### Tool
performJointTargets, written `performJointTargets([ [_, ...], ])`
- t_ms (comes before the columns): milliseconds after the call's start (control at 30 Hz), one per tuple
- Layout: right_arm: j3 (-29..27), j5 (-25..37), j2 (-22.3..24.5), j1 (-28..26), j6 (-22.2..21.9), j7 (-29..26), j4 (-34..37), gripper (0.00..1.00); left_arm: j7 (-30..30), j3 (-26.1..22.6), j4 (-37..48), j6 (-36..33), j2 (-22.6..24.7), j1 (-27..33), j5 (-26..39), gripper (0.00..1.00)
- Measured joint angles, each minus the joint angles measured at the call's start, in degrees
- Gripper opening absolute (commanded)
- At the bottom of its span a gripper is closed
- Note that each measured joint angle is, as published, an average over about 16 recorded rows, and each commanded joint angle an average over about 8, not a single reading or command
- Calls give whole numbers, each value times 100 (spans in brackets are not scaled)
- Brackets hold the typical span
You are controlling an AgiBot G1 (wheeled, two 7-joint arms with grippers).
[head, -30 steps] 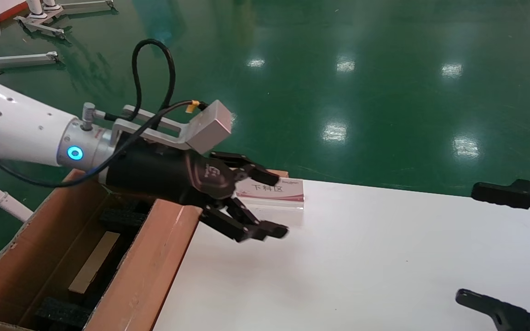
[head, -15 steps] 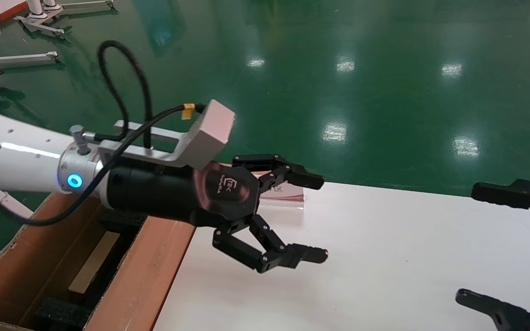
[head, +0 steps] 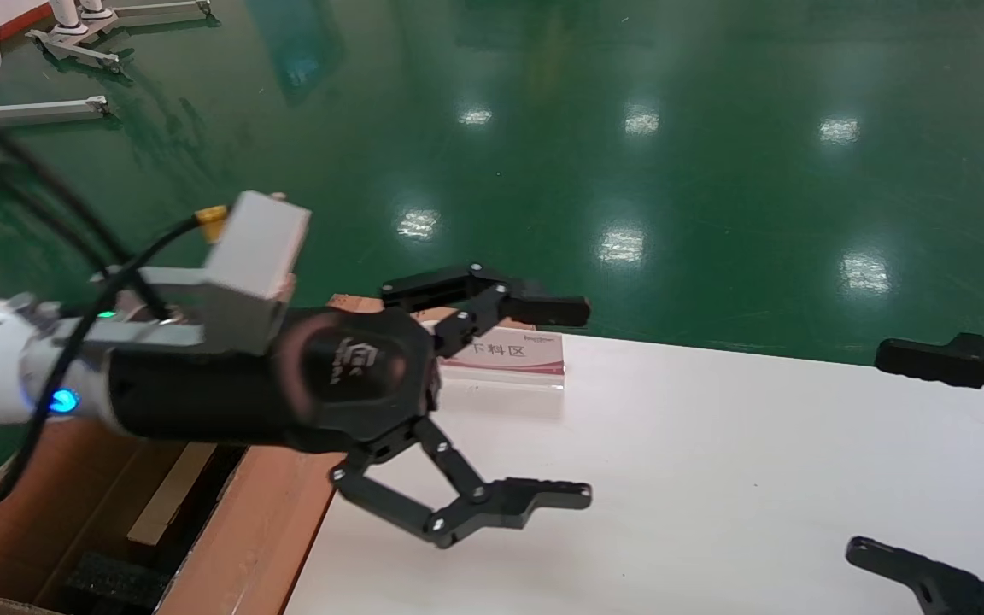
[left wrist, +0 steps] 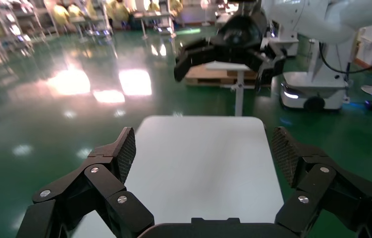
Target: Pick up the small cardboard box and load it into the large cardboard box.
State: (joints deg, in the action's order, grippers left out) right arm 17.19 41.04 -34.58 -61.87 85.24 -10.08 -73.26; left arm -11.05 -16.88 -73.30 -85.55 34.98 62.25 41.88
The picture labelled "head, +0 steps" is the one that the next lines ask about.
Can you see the large cardboard box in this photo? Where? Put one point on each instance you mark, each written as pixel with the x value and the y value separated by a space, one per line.
pixel 56 512

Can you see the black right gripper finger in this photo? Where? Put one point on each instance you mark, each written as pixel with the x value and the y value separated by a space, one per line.
pixel 945 359
pixel 928 581

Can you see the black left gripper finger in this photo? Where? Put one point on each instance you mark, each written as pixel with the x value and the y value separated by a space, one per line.
pixel 488 292
pixel 471 504

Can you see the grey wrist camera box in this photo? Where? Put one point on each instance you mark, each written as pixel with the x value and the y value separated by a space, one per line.
pixel 257 265

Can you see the small cardboard box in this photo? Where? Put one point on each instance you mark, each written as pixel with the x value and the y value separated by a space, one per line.
pixel 169 495

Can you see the black foam pad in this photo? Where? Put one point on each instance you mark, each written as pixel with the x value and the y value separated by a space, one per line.
pixel 116 581

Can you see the acrylic sign with red print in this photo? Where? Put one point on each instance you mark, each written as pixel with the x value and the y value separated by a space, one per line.
pixel 518 359

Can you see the white metal stand base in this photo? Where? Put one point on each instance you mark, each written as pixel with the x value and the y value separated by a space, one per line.
pixel 82 47

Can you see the white metal stand leg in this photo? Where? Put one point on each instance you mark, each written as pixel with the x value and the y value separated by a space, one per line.
pixel 39 108

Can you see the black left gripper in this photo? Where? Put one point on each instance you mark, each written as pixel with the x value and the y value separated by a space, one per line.
pixel 219 393

